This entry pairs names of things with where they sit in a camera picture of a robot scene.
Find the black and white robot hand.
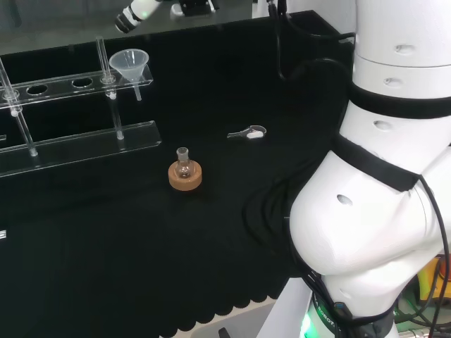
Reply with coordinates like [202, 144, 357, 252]
[114, 0, 218, 35]

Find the clear plastic funnel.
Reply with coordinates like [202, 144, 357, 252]
[108, 49, 151, 102]

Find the clear acrylic funnel stand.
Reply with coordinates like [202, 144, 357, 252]
[0, 35, 163, 179]

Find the small round-bottom glass flask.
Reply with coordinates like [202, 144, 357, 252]
[175, 146, 194, 179]

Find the black bench cloth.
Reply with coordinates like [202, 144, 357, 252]
[0, 9, 357, 338]

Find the yellow stop button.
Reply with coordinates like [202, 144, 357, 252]
[417, 256, 451, 301]

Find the brown cork ring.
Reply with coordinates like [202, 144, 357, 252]
[168, 160, 204, 193]

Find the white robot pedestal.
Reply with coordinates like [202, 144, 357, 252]
[259, 276, 316, 338]

